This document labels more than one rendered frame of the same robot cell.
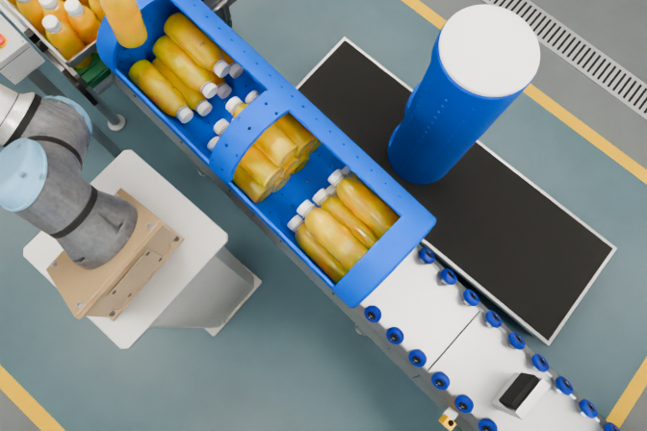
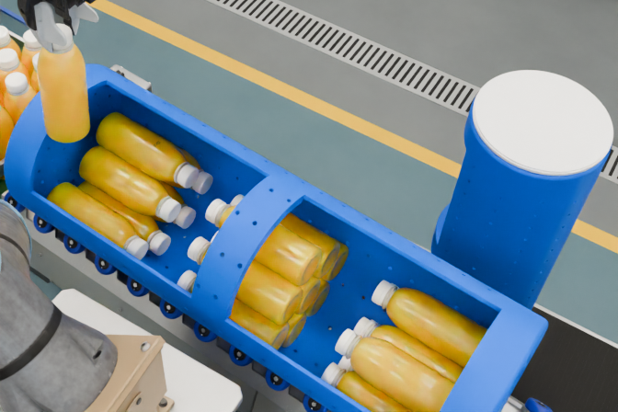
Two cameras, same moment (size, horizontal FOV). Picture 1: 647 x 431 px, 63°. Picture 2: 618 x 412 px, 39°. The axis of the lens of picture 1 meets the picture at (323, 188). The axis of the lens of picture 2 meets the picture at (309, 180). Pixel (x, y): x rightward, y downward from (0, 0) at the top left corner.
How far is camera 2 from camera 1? 41 cm
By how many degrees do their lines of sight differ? 24
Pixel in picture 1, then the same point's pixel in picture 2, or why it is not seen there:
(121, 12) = (69, 81)
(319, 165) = (344, 301)
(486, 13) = (525, 80)
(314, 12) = not seen: hidden behind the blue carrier
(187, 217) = (174, 371)
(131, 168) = (75, 314)
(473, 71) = (530, 147)
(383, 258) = (493, 369)
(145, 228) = (138, 353)
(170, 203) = not seen: hidden behind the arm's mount
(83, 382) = not seen: outside the picture
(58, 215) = (14, 332)
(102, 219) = (73, 343)
